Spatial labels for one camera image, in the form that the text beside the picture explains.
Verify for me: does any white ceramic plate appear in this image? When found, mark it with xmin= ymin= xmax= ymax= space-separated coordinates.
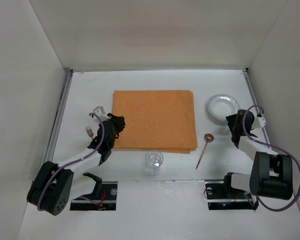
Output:
xmin=207 ymin=94 xmax=241 ymax=122

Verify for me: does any orange cloth placemat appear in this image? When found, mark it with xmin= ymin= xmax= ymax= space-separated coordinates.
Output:
xmin=112 ymin=90 xmax=198 ymax=154

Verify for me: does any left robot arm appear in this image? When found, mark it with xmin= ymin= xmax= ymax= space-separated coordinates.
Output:
xmin=26 ymin=112 xmax=126 ymax=216

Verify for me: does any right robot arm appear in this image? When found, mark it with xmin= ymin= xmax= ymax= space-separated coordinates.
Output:
xmin=223 ymin=109 xmax=293 ymax=200

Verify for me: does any copper fork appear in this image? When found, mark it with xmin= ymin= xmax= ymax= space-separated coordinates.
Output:
xmin=85 ymin=126 xmax=94 ymax=140

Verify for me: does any copper spoon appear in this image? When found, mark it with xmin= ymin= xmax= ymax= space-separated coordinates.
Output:
xmin=195 ymin=133 xmax=214 ymax=170

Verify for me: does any clear plastic cup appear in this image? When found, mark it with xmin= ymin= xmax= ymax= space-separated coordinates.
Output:
xmin=144 ymin=150 xmax=164 ymax=175

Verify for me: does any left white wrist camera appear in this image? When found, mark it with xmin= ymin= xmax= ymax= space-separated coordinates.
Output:
xmin=92 ymin=106 xmax=110 ymax=122

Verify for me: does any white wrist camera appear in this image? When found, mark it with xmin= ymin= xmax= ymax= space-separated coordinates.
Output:
xmin=252 ymin=113 xmax=266 ymax=129
xmin=92 ymin=106 xmax=110 ymax=122

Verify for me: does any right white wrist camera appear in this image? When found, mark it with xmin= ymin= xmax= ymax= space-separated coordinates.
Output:
xmin=252 ymin=113 xmax=266 ymax=129

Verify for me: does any right aluminium frame rail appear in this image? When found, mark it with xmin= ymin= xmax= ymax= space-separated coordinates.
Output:
xmin=242 ymin=67 xmax=273 ymax=146

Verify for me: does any aluminium frame rail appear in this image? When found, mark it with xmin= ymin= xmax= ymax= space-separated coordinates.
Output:
xmin=242 ymin=67 xmax=273 ymax=146
xmin=40 ymin=67 xmax=73 ymax=167

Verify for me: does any left aluminium frame rail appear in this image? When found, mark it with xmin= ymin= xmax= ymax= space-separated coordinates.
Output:
xmin=40 ymin=67 xmax=73 ymax=167

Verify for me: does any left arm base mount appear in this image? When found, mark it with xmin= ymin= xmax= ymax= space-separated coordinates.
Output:
xmin=69 ymin=173 xmax=118 ymax=211

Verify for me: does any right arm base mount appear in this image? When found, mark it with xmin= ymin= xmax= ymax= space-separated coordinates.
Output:
xmin=203 ymin=180 xmax=259 ymax=211

